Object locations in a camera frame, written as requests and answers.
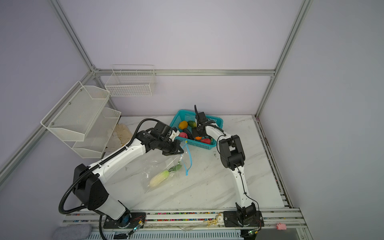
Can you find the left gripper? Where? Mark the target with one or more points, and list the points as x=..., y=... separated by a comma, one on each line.
x=177, y=147

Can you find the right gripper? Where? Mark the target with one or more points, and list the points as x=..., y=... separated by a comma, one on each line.
x=194, y=133

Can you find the clear zip top bag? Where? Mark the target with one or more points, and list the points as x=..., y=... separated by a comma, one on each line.
x=154, y=166

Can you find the white radish toy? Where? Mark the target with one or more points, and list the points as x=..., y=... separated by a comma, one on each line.
x=164, y=175

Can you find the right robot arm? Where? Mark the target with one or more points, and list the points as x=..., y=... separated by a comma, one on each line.
x=232, y=156

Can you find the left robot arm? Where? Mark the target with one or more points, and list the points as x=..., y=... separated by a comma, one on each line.
x=90, y=180

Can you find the green yellow cucumber toy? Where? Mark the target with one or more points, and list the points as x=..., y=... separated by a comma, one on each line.
x=192, y=124

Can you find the dark eggplant toy lower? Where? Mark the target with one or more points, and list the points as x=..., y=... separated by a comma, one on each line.
x=188, y=134

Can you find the red strawberry toy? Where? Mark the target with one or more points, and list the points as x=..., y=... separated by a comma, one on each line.
x=206, y=141

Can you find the pink dragonfruit toy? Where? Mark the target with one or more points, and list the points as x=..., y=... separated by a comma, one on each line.
x=183, y=135

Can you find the yellow lemon toy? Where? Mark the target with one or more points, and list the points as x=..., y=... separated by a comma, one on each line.
x=183, y=125

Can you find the teal plastic basket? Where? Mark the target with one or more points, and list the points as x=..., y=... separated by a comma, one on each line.
x=185, y=115

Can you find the beige cloth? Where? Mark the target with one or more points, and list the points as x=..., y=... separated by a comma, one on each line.
x=121, y=135

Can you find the yellow wooden toy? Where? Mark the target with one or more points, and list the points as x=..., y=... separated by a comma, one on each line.
x=219, y=219

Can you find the white mesh two-tier shelf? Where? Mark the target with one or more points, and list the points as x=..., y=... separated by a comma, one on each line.
x=82, y=120

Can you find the pink pig figure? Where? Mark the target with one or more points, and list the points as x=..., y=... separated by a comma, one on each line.
x=281, y=227

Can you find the grey cloth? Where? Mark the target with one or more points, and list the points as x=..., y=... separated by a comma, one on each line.
x=73, y=232

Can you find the white wire basket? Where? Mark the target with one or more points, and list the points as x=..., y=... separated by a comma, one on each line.
x=131, y=81

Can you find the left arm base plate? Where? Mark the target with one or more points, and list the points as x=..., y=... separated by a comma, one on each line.
x=126, y=221

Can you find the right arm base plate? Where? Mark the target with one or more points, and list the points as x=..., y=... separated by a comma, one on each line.
x=233, y=219

